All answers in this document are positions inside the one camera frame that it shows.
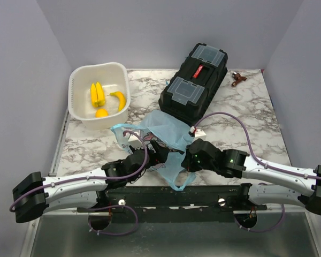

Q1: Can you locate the light blue plastic bag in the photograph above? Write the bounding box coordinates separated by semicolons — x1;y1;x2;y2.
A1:
111;110;196;191

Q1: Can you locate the yellow fake lemon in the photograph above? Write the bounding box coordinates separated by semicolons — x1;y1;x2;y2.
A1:
95;109;109;118

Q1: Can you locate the yellow fake banana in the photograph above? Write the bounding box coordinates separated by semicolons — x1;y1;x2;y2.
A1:
110;91;127;112

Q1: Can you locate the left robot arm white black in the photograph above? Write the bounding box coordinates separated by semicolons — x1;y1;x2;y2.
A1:
9;140;170;223

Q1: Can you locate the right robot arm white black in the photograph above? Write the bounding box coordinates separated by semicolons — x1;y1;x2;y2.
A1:
181;139;321;216

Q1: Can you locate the yellow fake corn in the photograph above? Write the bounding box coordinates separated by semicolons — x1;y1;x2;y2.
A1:
90;82;105;108

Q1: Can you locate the black plastic toolbox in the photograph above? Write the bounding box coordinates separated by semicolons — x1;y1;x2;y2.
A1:
158;43;228;126

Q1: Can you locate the white plastic basket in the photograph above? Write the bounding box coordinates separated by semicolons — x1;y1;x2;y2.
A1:
68;62;131;130

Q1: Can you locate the small brown metal object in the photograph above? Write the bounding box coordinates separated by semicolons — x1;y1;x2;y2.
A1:
231;71;247;87

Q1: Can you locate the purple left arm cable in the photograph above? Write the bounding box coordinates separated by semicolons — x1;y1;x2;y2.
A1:
10;130;150;213

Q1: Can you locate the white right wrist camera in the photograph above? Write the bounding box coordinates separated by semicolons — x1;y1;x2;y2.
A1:
188;126;207;141

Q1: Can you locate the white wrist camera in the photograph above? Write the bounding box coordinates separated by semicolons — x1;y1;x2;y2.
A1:
188;126;207;141
126;130;144;153

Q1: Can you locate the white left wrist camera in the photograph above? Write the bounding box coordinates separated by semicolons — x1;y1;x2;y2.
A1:
126;130;144;153

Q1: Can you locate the black metal base rail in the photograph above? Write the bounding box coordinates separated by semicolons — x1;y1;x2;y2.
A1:
93;183;266;223

